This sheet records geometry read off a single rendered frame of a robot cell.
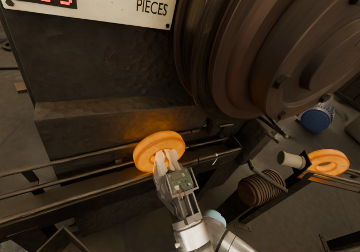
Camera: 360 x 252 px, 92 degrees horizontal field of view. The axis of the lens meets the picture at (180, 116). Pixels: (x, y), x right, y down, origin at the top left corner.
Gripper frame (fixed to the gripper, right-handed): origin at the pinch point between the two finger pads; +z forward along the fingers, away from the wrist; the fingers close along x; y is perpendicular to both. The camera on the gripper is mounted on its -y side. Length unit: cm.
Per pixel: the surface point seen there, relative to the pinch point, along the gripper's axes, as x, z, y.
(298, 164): -57, -18, -5
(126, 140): 8.9, 5.2, -1.3
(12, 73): 78, 140, -113
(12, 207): 37.4, -2.4, -13.0
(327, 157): -64, -19, 3
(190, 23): 1.3, 7.9, 33.5
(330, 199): -158, -56, -68
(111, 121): 12.6, 7.3, 6.8
